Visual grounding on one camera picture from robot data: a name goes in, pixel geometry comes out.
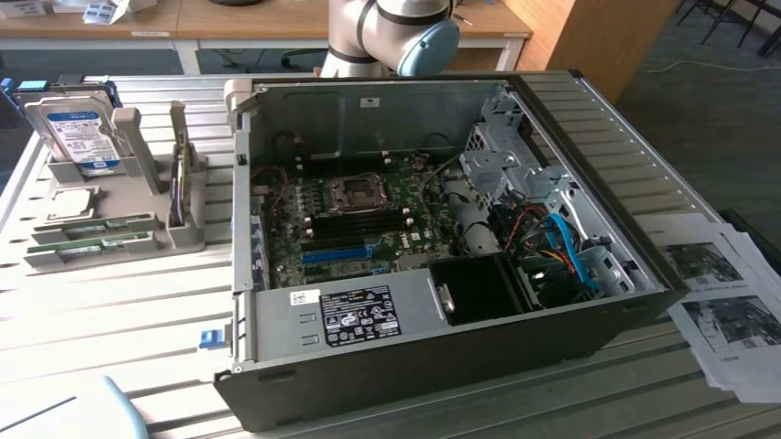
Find blue flat SATA wire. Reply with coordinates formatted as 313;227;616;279
545;212;603;294

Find blue disk carrier bracket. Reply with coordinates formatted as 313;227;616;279
0;76;120;120

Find red yellow power wire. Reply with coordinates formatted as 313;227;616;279
509;208;580;275

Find CPU socket metal frame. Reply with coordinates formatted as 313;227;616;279
322;176;391;216

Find light blue rounded object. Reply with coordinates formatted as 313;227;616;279
0;375;149;439

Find wooden cabinet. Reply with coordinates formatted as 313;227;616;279
447;0;678;105

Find silver metal disk bay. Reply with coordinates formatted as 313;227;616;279
457;84;658;303

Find graphics card standing upright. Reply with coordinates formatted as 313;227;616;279
164;101;197;229

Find hard disk blue label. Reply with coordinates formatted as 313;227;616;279
21;89;121;174

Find white papers on desk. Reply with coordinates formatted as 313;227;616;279
0;0;148;24

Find wooden desk white frame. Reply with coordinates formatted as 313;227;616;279
0;0;533;77

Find green motherboard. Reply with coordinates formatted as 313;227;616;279
252;153;464;290

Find black open PC case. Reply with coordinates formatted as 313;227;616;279
212;69;692;434

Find silver CPU chip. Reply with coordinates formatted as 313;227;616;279
49;189;97;220

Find grey power supply unit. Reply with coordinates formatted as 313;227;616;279
252;268;453;363

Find black RAM slot bank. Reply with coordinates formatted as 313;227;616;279
308;210;408;243

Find grey plastic parts rack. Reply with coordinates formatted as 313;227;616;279
21;101;209;276

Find green RAM stick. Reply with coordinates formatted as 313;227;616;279
23;232;150;262
33;218;150;239

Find printed paper sheets stack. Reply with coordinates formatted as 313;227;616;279
632;212;781;404

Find blue expansion slot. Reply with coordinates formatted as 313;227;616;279
298;246;375;266

